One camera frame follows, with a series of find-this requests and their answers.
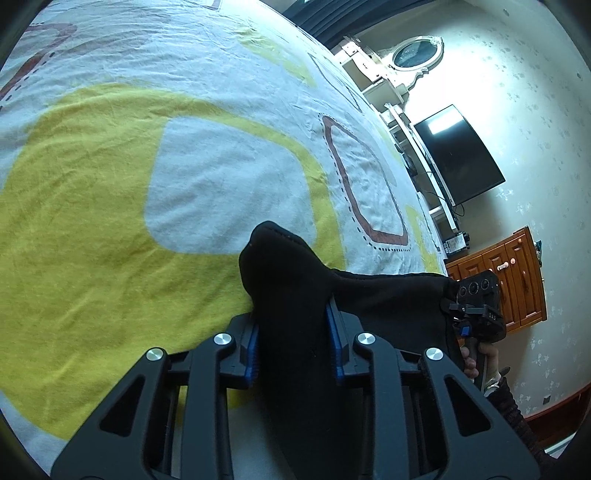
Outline brown wooden cabinet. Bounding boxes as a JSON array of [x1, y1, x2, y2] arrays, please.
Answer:
[[446, 226, 548, 332]]

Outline patterned white yellow bedsheet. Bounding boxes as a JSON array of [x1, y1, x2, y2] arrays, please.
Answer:
[[1, 1, 444, 472]]

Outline black flat television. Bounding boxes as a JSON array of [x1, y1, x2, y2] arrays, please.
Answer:
[[414, 105, 505, 206]]

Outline white dressing table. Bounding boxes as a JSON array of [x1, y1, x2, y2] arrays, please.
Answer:
[[332, 37, 409, 112]]

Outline dark blue curtain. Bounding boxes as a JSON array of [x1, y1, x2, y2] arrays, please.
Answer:
[[264, 0, 431, 49]]

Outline black pants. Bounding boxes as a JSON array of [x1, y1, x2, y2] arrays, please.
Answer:
[[239, 221, 464, 479]]

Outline oval white framed mirror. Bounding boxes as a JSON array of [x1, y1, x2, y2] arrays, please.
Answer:
[[387, 35, 445, 73]]

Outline white low tv bench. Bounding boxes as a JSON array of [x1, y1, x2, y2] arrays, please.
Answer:
[[380, 103, 461, 234]]

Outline person right hand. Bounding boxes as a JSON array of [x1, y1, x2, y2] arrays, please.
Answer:
[[461, 343, 502, 394]]

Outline small blue white box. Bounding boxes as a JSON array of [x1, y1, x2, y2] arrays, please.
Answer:
[[443, 232, 470, 256]]

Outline right forearm dark sleeve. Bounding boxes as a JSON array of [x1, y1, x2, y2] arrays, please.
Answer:
[[484, 372, 557, 473]]

